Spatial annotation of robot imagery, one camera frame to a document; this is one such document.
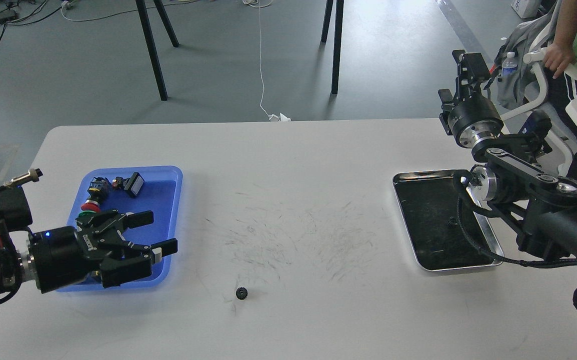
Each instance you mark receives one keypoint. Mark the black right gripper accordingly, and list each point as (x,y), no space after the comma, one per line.
(474,119)

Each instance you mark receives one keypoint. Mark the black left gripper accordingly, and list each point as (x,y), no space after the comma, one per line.
(55,259)

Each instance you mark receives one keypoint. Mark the small black gear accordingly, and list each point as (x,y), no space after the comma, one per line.
(241,293)
(452,222)

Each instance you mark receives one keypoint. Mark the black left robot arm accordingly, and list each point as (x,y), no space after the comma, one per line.
(93,249)

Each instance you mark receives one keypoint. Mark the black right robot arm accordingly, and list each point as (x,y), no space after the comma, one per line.
(506,183)

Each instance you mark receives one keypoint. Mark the person's hand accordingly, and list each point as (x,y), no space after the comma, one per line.
(558,57)

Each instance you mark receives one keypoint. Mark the grey backpack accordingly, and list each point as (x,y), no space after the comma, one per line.
(526,37)

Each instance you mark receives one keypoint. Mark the clear water bottle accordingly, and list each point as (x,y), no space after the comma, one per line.
(510,64)

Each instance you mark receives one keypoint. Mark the black square push button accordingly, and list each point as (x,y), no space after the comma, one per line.
(133,185)

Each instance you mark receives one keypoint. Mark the blue plastic tray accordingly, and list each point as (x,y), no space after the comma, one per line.
(160,194)

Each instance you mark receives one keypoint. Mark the black stand leg right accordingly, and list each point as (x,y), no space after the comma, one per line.
(337,38)

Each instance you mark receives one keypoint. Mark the black stand leg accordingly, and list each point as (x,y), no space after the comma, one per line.
(337,38)
(152,51)

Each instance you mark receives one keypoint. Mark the silver metal tray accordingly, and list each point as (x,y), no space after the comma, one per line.
(428,199)

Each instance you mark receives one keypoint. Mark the black stand leg left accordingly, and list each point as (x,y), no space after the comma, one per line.
(152,51)

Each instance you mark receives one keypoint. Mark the green push button switch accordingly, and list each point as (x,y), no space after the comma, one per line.
(87,213)

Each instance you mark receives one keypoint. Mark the red push button switch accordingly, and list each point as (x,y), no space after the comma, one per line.
(90,206)

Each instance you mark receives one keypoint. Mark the black blue switch block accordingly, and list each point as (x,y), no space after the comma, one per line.
(99,189)

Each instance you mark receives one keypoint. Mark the white chair frame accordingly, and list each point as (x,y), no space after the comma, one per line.
(534,99)

